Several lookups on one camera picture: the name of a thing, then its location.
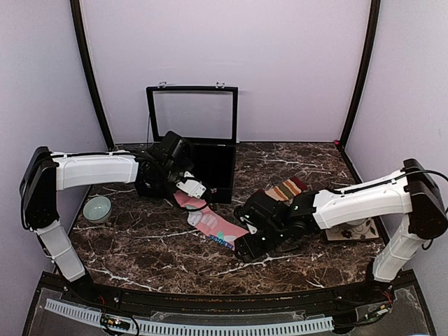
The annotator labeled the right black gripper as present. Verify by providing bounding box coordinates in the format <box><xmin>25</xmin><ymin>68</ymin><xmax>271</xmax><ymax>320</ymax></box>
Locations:
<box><xmin>234</xmin><ymin>223</ymin><xmax>288</xmax><ymax>264</ymax></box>

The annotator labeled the pink patterned sock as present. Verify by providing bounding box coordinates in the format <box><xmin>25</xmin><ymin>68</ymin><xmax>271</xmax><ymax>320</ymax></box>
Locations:
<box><xmin>174</xmin><ymin>191</ymin><xmax>249</xmax><ymax>250</ymax></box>

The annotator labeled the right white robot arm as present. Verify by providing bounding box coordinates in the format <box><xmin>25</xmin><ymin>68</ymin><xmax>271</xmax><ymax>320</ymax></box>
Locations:
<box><xmin>234</xmin><ymin>158</ymin><xmax>447</xmax><ymax>304</ymax></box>

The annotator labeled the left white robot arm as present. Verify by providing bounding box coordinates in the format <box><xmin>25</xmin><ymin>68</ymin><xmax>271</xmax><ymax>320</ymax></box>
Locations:
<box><xmin>20</xmin><ymin>131</ymin><xmax>206</xmax><ymax>305</ymax></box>

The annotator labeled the striped beige sock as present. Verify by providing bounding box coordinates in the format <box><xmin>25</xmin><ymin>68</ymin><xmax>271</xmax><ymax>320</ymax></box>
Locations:
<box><xmin>265</xmin><ymin>176</ymin><xmax>307</xmax><ymax>202</ymax></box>

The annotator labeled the black display case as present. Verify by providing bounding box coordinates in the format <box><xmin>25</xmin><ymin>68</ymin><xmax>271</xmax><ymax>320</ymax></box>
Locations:
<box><xmin>146</xmin><ymin>83</ymin><xmax>239</xmax><ymax>204</ymax></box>

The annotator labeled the pale green ceramic bowl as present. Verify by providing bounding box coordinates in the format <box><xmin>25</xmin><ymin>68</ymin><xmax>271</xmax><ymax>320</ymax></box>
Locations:
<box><xmin>83</xmin><ymin>196</ymin><xmax>112</xmax><ymax>223</ymax></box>

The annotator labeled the floral square coaster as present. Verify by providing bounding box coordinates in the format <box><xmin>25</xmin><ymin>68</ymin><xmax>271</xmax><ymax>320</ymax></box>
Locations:
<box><xmin>324</xmin><ymin>218</ymin><xmax>379</xmax><ymax>242</ymax></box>

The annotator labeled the right circuit board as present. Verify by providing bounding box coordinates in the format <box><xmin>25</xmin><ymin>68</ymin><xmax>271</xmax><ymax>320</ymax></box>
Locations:
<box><xmin>364</xmin><ymin>304</ymin><xmax>392</xmax><ymax>321</ymax></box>

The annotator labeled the left green circuit board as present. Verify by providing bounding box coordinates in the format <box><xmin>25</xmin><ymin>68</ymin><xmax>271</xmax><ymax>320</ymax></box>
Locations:
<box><xmin>100</xmin><ymin>314</ymin><xmax>131</xmax><ymax>331</ymax></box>

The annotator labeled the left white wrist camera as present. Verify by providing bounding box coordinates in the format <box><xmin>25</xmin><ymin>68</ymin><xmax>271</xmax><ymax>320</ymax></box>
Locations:
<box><xmin>176</xmin><ymin>171</ymin><xmax>207</xmax><ymax>199</ymax></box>

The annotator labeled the black front rail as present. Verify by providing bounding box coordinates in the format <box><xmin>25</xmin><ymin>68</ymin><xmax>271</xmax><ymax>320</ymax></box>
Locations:
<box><xmin>32</xmin><ymin>270</ymin><xmax>418</xmax><ymax>316</ymax></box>

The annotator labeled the white slotted cable duct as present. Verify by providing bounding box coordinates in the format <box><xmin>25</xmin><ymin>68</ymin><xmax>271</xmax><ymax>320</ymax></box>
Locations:
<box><xmin>43</xmin><ymin>298</ymin><xmax>335</xmax><ymax>335</ymax></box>

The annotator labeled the left black frame post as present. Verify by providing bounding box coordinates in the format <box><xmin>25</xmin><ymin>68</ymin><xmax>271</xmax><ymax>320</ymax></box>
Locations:
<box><xmin>69</xmin><ymin>0</ymin><xmax>115</xmax><ymax>149</ymax></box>

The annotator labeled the black frame post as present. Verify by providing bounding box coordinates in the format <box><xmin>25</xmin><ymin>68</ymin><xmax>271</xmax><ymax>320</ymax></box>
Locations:
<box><xmin>338</xmin><ymin>0</ymin><xmax>382</xmax><ymax>152</ymax></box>
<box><xmin>69</xmin><ymin>0</ymin><xmax>115</xmax><ymax>149</ymax></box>

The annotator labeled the right black frame post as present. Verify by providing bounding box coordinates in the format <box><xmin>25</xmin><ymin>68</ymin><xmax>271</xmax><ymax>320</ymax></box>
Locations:
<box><xmin>338</xmin><ymin>0</ymin><xmax>382</xmax><ymax>152</ymax></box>

